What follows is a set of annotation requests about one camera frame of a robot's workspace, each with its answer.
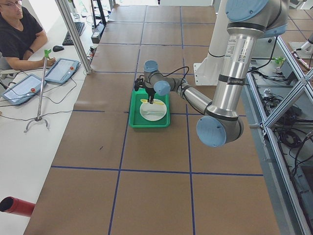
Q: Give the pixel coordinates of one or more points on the red cylinder tube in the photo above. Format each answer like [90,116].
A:
[16,206]

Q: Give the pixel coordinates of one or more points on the yellow plastic spoon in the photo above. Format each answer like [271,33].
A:
[153,102]

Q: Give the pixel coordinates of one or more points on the blue teach pendant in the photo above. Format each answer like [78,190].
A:
[22,91]
[62,71]

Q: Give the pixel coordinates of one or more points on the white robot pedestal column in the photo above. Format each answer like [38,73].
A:
[219,40]

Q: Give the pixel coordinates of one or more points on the white round plate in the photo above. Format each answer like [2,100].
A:
[154,107]

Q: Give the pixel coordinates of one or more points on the pale green plastic fork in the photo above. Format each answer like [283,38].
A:
[153,113]

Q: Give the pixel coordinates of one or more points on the metal stand green clip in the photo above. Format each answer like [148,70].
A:
[38,118]

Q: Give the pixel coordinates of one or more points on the blue teach pendant near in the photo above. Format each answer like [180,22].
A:
[22,91]

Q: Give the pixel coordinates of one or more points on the black computer mouse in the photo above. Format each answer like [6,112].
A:
[57,48]

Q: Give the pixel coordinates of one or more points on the aluminium frame column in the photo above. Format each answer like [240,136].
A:
[65,13]

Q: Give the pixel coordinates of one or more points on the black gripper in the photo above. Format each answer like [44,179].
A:
[149,93]

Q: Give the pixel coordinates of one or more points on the aluminium frame rail right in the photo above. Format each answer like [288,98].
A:
[280,93]

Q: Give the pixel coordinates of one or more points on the seated man black shirt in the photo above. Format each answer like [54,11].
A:
[20,36]

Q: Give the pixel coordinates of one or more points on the green plastic tray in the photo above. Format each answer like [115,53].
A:
[137,121]

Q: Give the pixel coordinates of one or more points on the blue teach pendant far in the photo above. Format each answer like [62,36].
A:
[62,71]

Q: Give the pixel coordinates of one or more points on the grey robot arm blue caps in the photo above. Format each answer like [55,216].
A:
[248,20]

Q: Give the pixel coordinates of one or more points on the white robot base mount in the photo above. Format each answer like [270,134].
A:
[204,75]

